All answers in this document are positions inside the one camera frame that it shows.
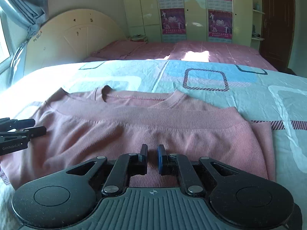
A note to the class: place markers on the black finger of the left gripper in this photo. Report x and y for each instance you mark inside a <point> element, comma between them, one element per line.
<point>28,133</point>

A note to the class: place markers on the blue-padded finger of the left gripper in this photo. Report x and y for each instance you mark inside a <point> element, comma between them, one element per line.
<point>7,124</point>

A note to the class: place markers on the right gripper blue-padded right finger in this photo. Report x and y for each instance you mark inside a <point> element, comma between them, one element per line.
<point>199,177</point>

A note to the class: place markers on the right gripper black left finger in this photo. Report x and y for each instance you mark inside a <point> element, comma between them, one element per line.
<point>112,177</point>

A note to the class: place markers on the pink knit sweater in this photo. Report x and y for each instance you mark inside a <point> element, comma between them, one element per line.
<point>105,122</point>

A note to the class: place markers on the cream wooden headboard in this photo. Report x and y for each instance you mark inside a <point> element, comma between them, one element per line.
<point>70,37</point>

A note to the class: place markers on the light blue patterned bedsheet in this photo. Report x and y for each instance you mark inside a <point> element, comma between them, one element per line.
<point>242,201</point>

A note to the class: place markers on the grey-blue curtain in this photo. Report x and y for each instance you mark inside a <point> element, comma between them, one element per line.
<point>29,15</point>

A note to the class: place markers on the pink checked quilt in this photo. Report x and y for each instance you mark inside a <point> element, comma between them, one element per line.
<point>186,50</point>

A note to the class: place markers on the stack of books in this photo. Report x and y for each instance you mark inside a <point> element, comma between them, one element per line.
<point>138,38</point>

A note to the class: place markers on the cream corner shelf unit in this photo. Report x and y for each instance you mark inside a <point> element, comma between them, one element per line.
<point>258,13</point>

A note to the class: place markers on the lower right pink poster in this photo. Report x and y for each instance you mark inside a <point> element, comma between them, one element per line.
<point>220,26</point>

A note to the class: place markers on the lower left pink poster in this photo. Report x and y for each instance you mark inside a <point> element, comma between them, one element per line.
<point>173,25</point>

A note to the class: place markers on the cream glossy wardrobe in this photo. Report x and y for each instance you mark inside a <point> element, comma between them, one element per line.
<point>143,17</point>

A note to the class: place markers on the dark brown wooden door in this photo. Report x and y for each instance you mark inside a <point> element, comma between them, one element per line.
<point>278,32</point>

